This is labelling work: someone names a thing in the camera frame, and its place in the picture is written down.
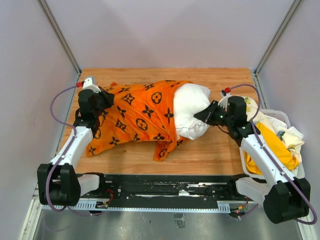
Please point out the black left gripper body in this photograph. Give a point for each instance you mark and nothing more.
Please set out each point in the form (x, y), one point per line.
(103, 102)

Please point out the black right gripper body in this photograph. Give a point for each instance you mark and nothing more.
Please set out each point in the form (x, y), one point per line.
(220, 116)

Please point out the white pillow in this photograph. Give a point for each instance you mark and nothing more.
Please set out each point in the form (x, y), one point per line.
(190, 99)

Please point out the orange patterned pillowcase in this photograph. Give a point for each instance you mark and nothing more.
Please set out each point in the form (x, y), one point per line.
(140, 113)

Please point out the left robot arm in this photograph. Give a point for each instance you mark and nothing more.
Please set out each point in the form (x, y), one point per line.
(59, 186)

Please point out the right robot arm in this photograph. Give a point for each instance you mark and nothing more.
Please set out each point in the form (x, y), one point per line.
(284, 197)

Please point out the white plastic laundry basket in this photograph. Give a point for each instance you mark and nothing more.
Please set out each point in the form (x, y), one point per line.
(276, 117)

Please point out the yellow cloth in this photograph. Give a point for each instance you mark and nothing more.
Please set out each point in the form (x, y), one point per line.
(277, 147)

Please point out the white cartoon print cloth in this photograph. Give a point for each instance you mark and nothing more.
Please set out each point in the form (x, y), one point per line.
(284, 141)

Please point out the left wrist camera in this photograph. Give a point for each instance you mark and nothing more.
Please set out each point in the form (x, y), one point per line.
(89, 83)

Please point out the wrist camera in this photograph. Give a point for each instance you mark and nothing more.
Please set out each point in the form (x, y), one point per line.
(89, 83)
(225, 94)

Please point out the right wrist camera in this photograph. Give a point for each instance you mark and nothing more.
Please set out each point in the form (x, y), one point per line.
(225, 94)

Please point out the left aluminium frame post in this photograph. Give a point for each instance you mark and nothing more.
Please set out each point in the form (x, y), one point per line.
(59, 35)

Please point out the aluminium frame post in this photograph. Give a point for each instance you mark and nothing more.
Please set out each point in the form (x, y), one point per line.
(59, 35)
(278, 34)

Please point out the grey slotted cable duct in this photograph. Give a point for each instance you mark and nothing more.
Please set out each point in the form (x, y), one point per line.
(146, 205)

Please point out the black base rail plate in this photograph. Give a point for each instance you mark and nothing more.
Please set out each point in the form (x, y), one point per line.
(174, 188)

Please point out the right aluminium frame post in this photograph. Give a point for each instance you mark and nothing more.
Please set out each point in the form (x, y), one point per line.
(278, 34)

